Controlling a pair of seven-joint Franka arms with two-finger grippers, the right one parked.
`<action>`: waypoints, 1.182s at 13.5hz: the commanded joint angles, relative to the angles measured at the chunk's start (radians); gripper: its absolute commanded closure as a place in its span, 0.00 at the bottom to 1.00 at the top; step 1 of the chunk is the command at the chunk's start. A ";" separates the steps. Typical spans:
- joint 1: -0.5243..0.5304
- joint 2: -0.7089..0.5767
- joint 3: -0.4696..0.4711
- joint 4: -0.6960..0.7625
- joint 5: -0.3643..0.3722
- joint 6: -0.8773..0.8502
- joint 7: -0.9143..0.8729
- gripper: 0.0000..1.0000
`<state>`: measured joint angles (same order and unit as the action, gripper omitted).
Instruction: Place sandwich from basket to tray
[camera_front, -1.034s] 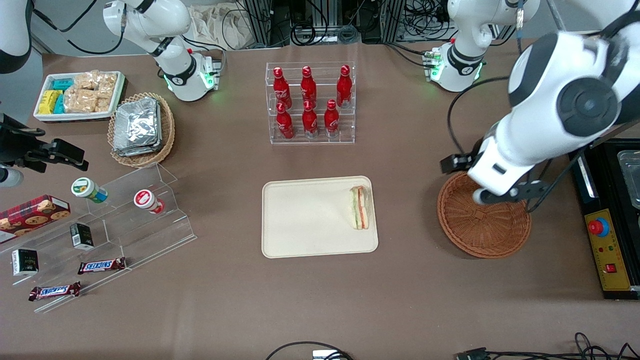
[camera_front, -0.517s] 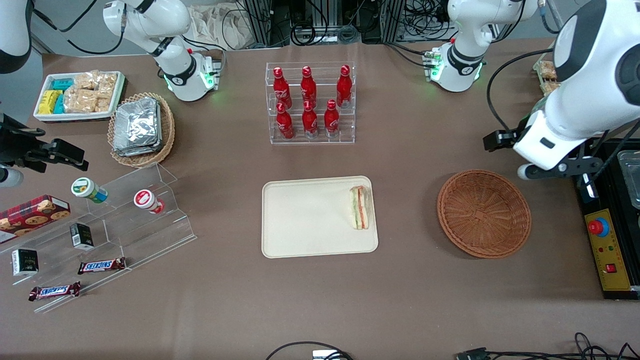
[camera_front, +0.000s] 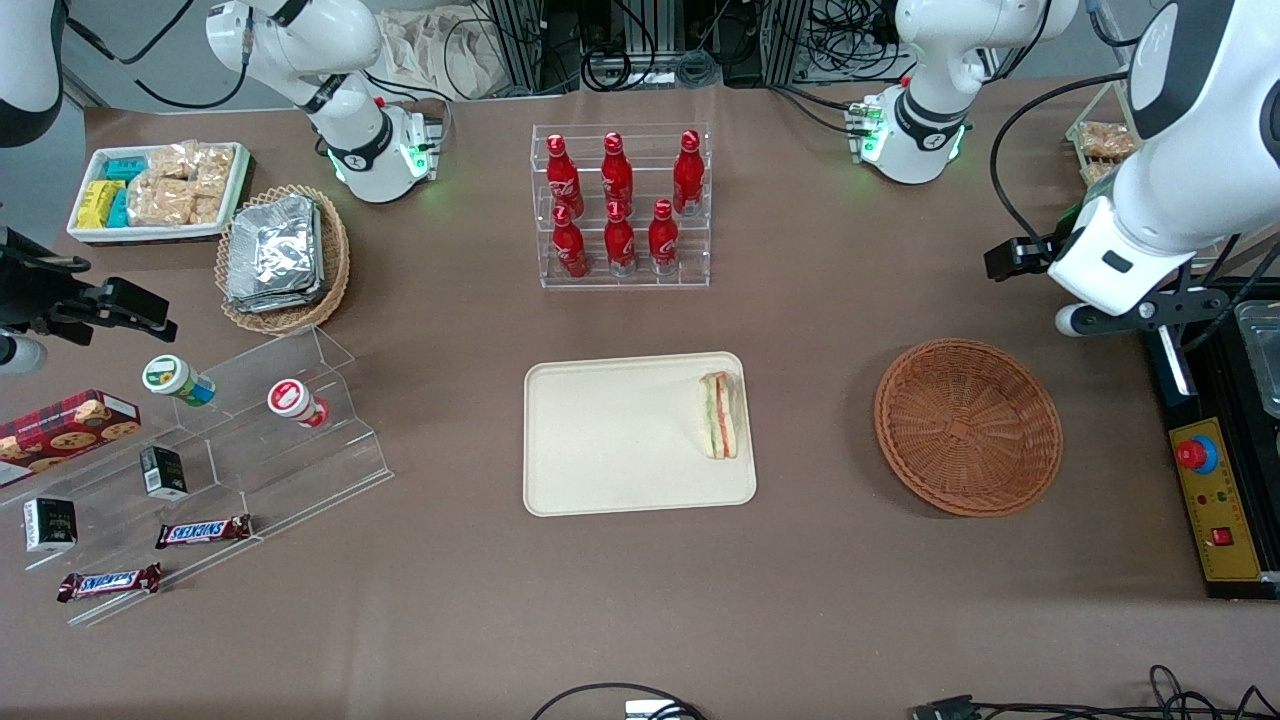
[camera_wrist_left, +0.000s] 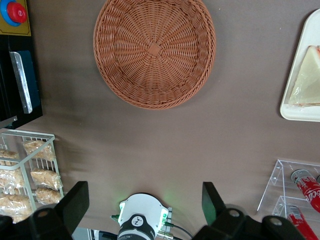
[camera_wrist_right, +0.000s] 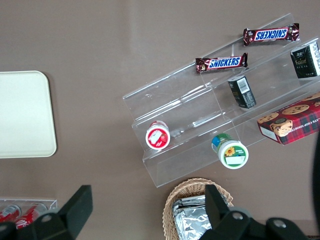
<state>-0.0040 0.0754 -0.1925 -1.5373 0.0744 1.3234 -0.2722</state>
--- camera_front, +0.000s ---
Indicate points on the yellow snack packet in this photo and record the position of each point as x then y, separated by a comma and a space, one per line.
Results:
98, 204

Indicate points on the cream plastic tray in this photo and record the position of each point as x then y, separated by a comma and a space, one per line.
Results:
620, 440

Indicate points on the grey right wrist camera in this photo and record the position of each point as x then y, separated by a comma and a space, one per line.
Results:
20, 355

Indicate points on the red lid yogurt cup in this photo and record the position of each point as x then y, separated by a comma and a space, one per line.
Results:
290, 400

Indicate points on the metal pan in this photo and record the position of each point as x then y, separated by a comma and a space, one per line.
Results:
1262, 350

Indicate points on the rice cracker packet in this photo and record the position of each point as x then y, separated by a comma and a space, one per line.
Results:
206, 210
215, 168
160, 202
172, 160

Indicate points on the white rectangular snack tray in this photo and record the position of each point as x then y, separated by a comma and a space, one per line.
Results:
90, 235

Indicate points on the red emergency stop button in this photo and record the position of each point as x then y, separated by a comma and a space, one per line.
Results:
1196, 455

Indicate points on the small black box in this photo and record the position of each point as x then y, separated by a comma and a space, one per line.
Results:
163, 473
50, 525

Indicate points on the teal snack packet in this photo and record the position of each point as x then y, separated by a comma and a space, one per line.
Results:
120, 208
126, 168

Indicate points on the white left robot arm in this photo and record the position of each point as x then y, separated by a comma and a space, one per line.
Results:
940, 110

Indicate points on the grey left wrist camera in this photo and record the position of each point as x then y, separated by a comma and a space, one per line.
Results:
1075, 320

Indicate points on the brown wicker basket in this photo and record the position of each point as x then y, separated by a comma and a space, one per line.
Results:
965, 430

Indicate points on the green lid yogurt cup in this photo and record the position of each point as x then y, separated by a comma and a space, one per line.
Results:
170, 378

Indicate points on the wrapped pastry packet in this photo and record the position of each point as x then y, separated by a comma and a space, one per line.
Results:
1106, 140
1098, 172

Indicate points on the clear acrylic bottle rack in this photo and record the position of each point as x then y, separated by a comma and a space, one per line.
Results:
640, 150

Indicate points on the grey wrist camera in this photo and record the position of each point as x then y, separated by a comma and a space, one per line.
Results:
20, 355
1075, 320

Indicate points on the beige cloth bag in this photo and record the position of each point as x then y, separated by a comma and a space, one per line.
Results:
440, 50

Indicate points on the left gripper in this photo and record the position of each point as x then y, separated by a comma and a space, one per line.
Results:
1040, 250

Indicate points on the light oval wicker basket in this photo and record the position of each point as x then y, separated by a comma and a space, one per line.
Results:
335, 250

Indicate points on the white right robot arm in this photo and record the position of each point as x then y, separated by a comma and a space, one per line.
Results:
350, 40

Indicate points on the brown snickers bar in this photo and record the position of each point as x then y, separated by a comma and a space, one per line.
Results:
108, 582
203, 531

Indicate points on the triangular sandwich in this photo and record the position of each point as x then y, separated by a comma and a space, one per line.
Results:
720, 415

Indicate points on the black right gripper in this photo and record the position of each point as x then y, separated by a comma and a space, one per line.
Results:
38, 290

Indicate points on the clear acrylic stepped shelf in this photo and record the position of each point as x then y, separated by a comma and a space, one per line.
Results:
280, 470

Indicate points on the black yellow control box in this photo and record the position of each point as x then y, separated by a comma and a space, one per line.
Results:
1225, 520

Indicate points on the red tartan cookie box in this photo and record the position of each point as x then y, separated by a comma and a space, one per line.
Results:
60, 430

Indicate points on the red cola bottle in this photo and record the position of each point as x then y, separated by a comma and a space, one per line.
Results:
570, 245
688, 175
562, 180
663, 240
620, 245
617, 175

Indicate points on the silver foil packs stack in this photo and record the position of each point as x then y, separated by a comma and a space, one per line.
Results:
275, 250

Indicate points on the white plug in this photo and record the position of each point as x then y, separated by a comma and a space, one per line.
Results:
655, 710

